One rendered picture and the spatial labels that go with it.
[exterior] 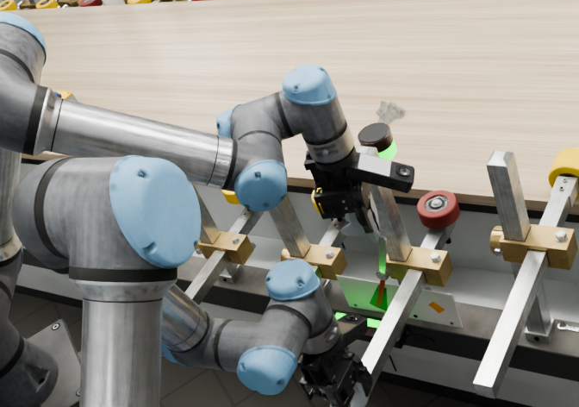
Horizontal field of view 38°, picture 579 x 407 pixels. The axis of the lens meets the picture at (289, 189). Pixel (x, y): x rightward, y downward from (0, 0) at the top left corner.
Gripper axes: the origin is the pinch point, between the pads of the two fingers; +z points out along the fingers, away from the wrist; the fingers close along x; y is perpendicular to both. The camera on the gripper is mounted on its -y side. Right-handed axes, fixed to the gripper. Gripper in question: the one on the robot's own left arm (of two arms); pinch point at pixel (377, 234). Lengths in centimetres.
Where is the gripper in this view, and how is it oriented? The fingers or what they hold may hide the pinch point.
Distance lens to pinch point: 149.5
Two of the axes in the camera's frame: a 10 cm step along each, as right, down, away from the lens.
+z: 3.3, 7.3, 6.0
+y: -9.3, 1.5, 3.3
